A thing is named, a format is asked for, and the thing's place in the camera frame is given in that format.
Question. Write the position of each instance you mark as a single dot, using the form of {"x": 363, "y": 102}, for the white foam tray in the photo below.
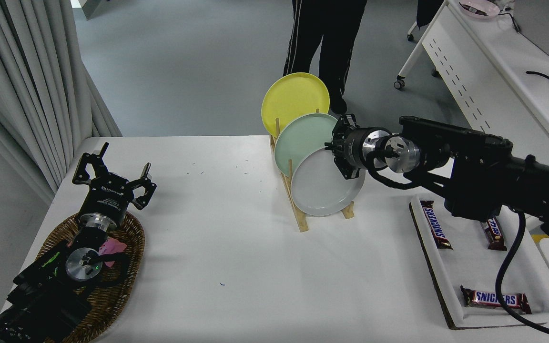
{"x": 474, "y": 271}

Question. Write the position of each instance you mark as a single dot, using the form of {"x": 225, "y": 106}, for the grey laptop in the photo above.
{"x": 543, "y": 26}

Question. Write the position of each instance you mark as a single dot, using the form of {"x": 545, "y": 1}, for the brown wicker basket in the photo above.
{"x": 129, "y": 267}

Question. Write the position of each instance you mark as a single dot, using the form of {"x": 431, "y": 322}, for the pale green plate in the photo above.
{"x": 303, "y": 138}

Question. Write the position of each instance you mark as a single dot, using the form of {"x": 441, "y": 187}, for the Snickers bar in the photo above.
{"x": 493, "y": 299}
{"x": 437, "y": 226}
{"x": 493, "y": 233}

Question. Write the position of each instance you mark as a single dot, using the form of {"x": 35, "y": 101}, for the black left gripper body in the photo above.
{"x": 107, "y": 197}

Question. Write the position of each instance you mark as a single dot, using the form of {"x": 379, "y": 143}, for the long white desk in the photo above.
{"x": 493, "y": 71}

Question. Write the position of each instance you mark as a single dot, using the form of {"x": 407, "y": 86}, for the grey cabinet corner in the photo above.
{"x": 88, "y": 7}

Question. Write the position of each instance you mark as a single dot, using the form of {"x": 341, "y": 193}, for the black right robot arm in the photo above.
{"x": 470, "y": 162}

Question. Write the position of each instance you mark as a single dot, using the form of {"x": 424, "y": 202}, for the grey curtain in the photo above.
{"x": 17, "y": 71}

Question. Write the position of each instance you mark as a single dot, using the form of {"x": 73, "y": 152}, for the yellow plate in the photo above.
{"x": 293, "y": 100}

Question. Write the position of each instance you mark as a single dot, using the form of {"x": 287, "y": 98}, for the pink crumpled wrapper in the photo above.
{"x": 112, "y": 247}

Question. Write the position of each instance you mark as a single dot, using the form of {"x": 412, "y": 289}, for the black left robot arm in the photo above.
{"x": 41, "y": 295}

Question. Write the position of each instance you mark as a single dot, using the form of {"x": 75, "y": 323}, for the pink bowl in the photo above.
{"x": 479, "y": 8}

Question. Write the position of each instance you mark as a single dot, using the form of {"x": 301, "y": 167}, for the grey plate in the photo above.
{"x": 317, "y": 190}

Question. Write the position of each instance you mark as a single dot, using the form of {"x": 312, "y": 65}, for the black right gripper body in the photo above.
{"x": 354, "y": 148}

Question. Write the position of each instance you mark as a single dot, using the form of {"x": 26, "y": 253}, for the wooden plate rack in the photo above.
{"x": 301, "y": 224}

